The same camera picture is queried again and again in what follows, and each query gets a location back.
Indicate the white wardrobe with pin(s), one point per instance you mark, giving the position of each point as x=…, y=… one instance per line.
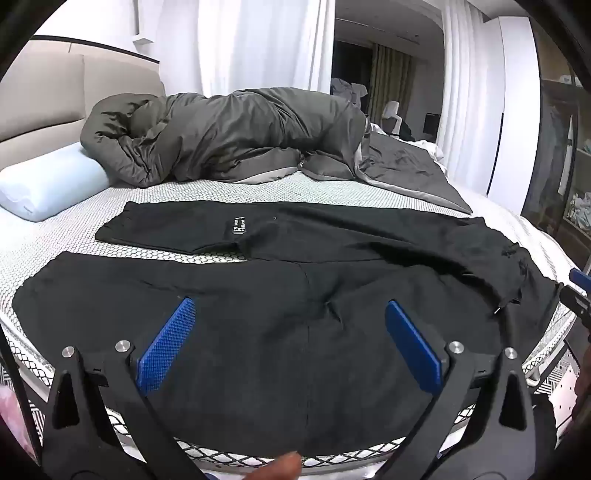
x=512, y=115

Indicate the black pants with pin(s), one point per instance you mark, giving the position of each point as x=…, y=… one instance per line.
x=286, y=323

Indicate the black monitor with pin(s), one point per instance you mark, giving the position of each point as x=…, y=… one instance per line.
x=431, y=127

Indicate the person's left hand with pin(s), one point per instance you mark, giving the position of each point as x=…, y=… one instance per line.
x=285, y=467

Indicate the grey clothes pile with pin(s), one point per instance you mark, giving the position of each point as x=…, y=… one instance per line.
x=348, y=92

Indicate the light blue pillow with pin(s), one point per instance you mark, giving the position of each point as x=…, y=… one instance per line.
x=51, y=182

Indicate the bed with honeycomb-pattern mattress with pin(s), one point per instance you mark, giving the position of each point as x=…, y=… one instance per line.
x=138, y=194

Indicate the grey duvet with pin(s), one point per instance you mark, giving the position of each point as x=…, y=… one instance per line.
x=221, y=134

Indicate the black and white patterned rug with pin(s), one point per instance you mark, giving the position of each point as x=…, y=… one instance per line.
x=558, y=383

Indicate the white office chair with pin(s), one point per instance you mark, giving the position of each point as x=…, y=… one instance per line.
x=391, y=115

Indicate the beige padded headboard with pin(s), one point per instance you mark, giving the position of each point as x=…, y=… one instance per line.
x=51, y=92

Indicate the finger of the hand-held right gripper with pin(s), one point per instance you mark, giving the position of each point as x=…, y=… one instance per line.
x=579, y=278
x=576, y=302

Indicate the glass-door cabinet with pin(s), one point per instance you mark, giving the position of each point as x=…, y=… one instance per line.
x=558, y=152

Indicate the olive curtain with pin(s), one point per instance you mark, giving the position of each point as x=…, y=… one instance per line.
x=390, y=83

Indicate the white sheer curtain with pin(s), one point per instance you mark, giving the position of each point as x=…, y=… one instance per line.
x=466, y=87
x=263, y=44

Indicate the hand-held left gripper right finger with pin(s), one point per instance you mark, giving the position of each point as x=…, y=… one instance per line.
x=413, y=346

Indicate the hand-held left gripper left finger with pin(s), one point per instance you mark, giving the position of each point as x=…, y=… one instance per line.
x=167, y=339

